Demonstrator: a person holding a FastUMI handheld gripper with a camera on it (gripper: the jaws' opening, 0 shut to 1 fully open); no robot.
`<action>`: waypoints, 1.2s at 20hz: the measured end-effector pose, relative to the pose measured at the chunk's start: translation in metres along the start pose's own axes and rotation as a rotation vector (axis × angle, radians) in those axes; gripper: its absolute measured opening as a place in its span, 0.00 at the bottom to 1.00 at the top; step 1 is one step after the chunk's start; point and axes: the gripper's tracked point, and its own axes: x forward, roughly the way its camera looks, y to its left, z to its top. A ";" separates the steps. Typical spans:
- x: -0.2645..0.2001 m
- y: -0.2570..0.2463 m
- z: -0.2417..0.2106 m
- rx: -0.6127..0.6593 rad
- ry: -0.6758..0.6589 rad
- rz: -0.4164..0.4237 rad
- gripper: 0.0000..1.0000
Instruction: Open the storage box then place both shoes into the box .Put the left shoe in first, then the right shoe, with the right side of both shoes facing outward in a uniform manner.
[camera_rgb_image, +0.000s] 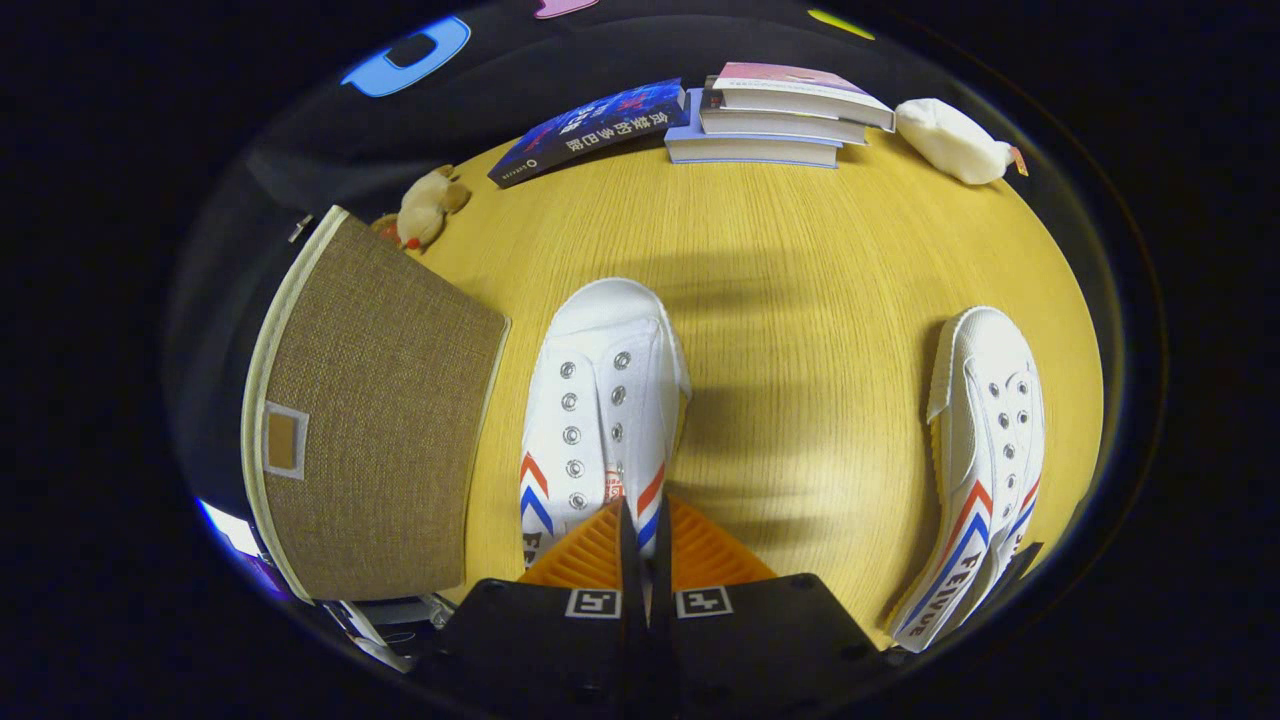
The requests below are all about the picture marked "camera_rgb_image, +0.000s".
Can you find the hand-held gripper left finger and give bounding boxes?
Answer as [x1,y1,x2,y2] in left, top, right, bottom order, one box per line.
[440,497,651,720]

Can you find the dark blue book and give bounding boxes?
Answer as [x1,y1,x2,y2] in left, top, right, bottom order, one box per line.
[487,78,691,189]

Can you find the light blue book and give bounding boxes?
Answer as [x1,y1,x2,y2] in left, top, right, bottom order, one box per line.
[664,88,844,169]

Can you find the white striped canvas shoe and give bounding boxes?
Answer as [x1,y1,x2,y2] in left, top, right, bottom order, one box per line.
[518,277,693,569]
[888,306,1047,653]

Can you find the brown plush dog toy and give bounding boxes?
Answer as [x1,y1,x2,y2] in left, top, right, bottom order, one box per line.
[372,165,471,253]

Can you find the black backdrop cloth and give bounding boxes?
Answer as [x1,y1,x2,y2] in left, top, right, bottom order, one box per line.
[165,0,1131,331]

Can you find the white plush toy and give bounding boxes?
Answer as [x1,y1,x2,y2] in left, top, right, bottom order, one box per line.
[893,97,1029,186]

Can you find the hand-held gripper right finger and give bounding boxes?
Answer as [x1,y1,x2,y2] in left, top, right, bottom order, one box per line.
[652,497,891,720]

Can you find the bright monitor screen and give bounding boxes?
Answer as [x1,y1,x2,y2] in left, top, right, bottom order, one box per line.
[197,497,263,561]

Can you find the white cover book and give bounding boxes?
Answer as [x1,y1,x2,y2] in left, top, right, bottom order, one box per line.
[698,100,869,146]

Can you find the beige fabric storage box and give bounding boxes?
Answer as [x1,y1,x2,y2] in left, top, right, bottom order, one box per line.
[240,205,513,604]

